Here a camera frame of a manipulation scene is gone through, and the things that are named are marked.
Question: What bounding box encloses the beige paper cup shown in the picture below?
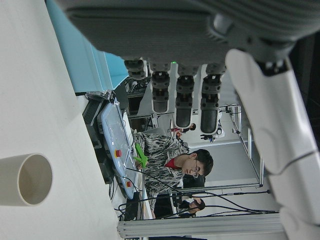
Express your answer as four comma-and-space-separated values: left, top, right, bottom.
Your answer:
0, 152, 54, 207

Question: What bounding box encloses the person with dark hair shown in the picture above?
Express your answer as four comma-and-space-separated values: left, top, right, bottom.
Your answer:
179, 197, 207, 218

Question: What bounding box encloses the grey blue teach pendant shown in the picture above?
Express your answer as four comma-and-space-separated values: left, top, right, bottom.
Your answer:
113, 172, 142, 200

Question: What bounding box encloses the teach pendant with plastic cover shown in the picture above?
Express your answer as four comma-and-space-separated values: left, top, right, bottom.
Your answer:
100, 102, 134, 176

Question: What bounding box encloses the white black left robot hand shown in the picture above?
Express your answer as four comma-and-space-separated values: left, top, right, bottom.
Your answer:
53, 0, 320, 240

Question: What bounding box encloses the green plastic clamp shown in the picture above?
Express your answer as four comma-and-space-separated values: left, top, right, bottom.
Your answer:
133, 143, 149, 168

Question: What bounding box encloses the aluminium profile post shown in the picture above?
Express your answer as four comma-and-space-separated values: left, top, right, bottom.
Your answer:
116, 215, 286, 239

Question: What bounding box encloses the aluminium frame cage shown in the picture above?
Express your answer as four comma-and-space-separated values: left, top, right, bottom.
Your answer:
225, 104, 265, 188

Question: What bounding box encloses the teal plastic bin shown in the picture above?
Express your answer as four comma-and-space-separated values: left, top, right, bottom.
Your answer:
46, 0, 130, 94

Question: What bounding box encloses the person in patterned sweater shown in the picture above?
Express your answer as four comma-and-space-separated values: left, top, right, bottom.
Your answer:
131, 131, 215, 201

